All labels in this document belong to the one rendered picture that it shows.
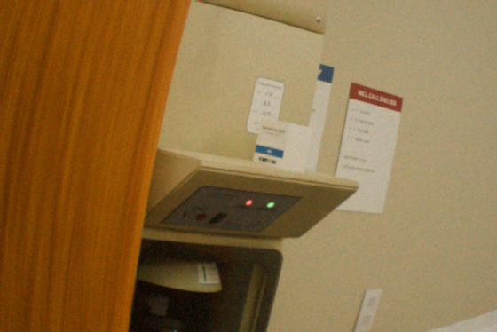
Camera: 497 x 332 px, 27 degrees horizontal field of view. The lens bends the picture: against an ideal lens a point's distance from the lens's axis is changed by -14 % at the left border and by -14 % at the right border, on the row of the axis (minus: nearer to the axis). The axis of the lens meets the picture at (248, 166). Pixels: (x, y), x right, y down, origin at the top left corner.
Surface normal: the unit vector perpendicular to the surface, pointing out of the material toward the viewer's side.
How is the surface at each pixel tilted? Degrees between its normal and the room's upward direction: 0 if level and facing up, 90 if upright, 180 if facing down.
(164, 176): 90
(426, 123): 90
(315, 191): 135
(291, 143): 90
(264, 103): 90
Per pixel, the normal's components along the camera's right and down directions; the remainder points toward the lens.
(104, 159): -0.66, -0.10
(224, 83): 0.72, 0.18
